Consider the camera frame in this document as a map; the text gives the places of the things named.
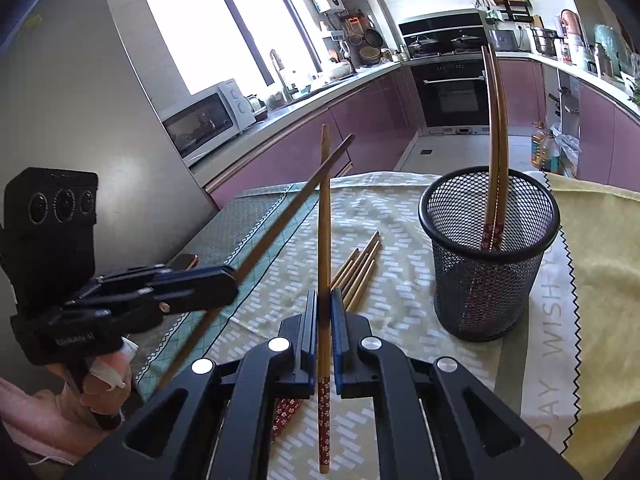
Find person's left hand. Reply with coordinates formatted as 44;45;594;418
47;337;138;421

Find copper coloured pot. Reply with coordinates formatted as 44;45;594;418
560;8;584;37

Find white cable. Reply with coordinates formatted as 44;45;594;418
27;452;71;466

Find dark brown wooden chopstick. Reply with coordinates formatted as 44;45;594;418
152;133;356;397

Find purple lower kitchen cabinets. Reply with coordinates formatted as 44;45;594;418
204;65;420;211

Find grey refrigerator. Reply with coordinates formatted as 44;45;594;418
0;0;222;391

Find green checked cloth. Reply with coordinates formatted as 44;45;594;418
134;182;321;406

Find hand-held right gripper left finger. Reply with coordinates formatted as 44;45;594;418
65;292;321;480

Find metal kitchen faucet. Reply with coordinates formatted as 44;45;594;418
269;49;297;105

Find cooking oil bottle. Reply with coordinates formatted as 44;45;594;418
530;122;562;175

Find person's left forearm pink sleeve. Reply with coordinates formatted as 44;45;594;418
0;377;103;465

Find dark cooking pot with lid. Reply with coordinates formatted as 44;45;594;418
407;35;442;57
450;34;487;55

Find black stove with hood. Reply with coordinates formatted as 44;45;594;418
398;10;490;59

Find purple side kitchen cabinets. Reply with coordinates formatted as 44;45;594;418
575;80;640;190

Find rack with cutting boards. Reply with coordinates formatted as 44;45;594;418
469;0;534;24

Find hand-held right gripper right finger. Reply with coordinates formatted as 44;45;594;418
330;287;583;480

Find white microwave oven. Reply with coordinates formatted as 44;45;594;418
161;78;259;169

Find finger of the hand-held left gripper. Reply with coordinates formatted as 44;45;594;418
92;262;237;295
60;279;240;335

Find yellow cloth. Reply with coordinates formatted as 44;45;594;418
542;172;640;461

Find stainless steel pot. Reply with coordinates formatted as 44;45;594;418
531;27;559;57

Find beige patterned tablecloth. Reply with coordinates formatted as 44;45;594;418
135;170;585;480

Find kitchen window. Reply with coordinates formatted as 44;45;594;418
140;0;328;97

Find black mesh utensil holder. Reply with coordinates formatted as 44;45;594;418
419;167;561;344

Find black built-in oven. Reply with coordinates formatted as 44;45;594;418
410;57;493;132

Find silver countertop appliance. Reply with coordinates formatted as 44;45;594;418
487;29;522;54

